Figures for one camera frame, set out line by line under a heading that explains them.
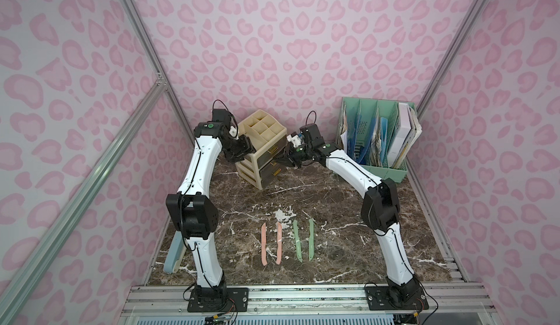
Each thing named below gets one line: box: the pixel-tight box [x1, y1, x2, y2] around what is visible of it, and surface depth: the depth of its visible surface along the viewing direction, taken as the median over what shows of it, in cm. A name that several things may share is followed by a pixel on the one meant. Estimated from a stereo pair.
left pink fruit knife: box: [261, 222, 268, 266], surface depth 87 cm
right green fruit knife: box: [308, 217, 315, 262], surface depth 88 cm
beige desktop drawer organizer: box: [235, 109, 290, 191], surface depth 92 cm
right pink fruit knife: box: [275, 221, 283, 266], surface depth 87 cm
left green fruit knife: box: [293, 219, 303, 264], surface depth 87 cm
